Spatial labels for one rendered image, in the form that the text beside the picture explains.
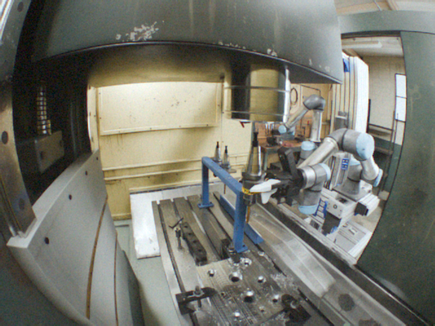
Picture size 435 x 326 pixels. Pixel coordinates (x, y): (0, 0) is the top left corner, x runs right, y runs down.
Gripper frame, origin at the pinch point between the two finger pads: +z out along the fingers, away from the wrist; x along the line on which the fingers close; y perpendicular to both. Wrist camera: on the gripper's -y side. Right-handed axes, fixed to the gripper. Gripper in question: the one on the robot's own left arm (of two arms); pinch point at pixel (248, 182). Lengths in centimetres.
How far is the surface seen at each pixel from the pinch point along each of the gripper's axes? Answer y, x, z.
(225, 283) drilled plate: 34.8, -5.1, 7.0
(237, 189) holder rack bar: 11.2, 17.2, -6.7
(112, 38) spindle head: -29.5, -12.3, 29.4
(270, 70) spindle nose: -27.2, -7.6, 1.3
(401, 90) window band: -117, 47, -459
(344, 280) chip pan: 66, -24, -63
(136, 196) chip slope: 50, 97, 37
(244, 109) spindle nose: -18.8, -4.7, 5.4
